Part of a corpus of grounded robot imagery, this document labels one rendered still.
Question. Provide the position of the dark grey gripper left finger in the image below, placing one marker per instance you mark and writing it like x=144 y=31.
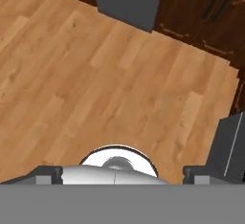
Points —
x=48 y=174

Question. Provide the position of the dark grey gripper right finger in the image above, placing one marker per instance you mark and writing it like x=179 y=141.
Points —
x=195 y=174

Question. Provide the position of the round white and black thing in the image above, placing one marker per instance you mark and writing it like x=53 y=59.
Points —
x=130 y=161

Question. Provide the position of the grey appliance with plain front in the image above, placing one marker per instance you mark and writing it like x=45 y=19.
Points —
x=129 y=1

